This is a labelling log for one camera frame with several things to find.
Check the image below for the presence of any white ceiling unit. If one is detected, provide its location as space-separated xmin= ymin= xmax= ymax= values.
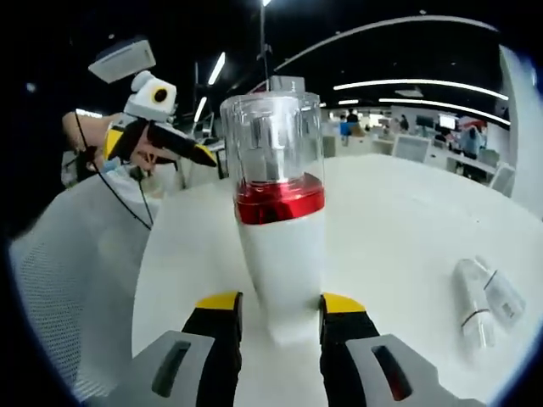
xmin=87 ymin=36 xmax=157 ymax=84

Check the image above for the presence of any person's left hand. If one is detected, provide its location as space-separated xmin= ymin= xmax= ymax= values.
xmin=62 ymin=110 xmax=176 ymax=174

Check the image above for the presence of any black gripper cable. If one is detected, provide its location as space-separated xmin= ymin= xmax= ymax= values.
xmin=76 ymin=109 xmax=154 ymax=232

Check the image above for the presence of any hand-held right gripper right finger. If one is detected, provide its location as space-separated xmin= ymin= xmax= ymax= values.
xmin=318 ymin=292 xmax=442 ymax=407

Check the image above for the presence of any white red-collared skincare pump bottle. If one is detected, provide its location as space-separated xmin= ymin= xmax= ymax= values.
xmin=219 ymin=93 xmax=327 ymax=347

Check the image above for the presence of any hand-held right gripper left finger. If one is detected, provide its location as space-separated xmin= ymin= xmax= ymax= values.
xmin=131 ymin=290 xmax=244 ymax=407

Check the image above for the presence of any white mesh chair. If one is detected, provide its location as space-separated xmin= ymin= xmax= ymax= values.
xmin=8 ymin=173 xmax=171 ymax=404

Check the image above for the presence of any black stand pole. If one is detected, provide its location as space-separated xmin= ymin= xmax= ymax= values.
xmin=259 ymin=0 xmax=272 ymax=92

